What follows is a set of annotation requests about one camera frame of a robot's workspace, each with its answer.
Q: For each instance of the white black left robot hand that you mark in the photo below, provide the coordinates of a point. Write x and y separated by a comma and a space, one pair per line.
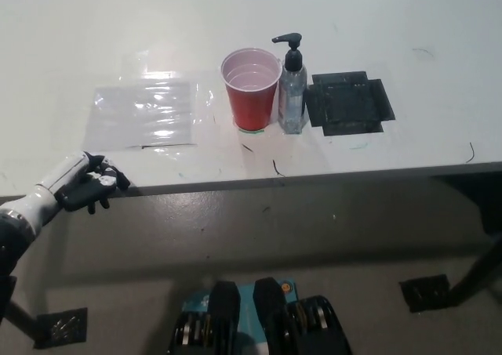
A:
70, 174

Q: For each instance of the clear plastic sheet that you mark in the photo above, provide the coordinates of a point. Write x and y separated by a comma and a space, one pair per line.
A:
141, 112

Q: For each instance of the clear soap pump bottle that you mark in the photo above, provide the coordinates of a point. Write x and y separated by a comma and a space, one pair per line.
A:
292, 92

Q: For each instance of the red plastic cup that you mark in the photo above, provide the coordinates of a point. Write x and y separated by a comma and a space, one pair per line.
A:
249, 104

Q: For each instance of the large black tape patch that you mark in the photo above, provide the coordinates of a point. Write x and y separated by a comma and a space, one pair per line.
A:
345, 104

